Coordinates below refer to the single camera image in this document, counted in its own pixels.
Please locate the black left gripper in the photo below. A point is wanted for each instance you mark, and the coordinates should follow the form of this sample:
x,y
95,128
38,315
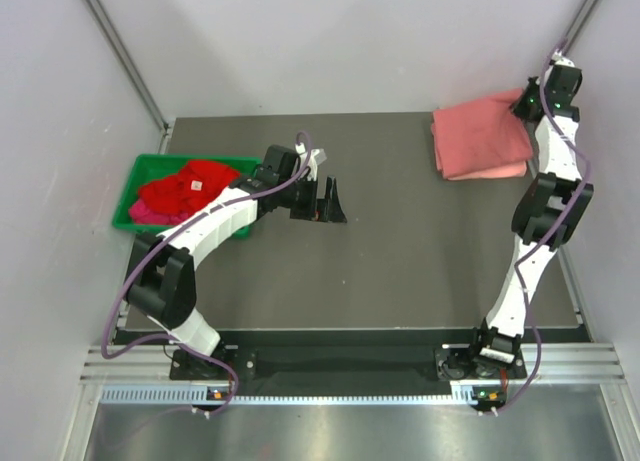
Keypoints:
x,y
326,209

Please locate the red t-shirt in bin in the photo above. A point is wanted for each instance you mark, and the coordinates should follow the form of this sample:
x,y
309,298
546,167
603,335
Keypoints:
x,y
193,187

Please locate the folded light pink t-shirt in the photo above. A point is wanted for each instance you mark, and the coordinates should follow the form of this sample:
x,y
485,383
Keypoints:
x,y
514,170

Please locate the aluminium frame rail front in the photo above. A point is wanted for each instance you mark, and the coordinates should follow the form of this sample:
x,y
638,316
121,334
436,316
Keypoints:
x,y
559,363

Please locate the aluminium left corner post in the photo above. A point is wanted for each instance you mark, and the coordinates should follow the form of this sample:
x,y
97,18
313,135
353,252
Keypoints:
x,y
115,42

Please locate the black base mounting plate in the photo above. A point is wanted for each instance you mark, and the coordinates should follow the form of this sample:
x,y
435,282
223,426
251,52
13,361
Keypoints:
x,y
341,363

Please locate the salmon pink t-shirt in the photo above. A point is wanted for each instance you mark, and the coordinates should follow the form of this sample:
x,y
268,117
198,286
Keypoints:
x,y
479,134

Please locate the aluminium corner post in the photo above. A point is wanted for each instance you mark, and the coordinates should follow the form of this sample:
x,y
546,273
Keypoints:
x,y
115,42
575,29

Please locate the green plastic bin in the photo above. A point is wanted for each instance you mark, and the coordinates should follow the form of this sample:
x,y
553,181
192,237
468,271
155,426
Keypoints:
x,y
149,167

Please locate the aluminium right corner post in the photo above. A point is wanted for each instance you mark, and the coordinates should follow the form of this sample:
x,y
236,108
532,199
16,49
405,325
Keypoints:
x,y
575,29

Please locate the magenta t-shirt in bin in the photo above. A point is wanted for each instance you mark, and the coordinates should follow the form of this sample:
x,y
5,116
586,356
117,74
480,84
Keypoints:
x,y
141,214

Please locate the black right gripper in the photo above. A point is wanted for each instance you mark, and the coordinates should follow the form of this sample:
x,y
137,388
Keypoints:
x,y
533,84

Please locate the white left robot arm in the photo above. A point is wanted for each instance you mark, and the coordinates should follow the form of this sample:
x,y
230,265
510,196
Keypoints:
x,y
161,276

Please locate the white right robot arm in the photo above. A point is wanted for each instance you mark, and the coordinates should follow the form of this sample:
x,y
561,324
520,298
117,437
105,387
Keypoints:
x,y
547,215

